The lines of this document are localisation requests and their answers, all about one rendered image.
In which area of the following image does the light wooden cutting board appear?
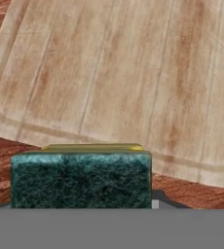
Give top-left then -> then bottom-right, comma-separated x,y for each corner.
0,0 -> 224,189

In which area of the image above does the green and yellow sponge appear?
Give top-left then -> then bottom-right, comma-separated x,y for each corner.
10,142 -> 153,209

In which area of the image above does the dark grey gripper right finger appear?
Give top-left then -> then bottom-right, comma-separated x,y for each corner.
151,189 -> 190,210

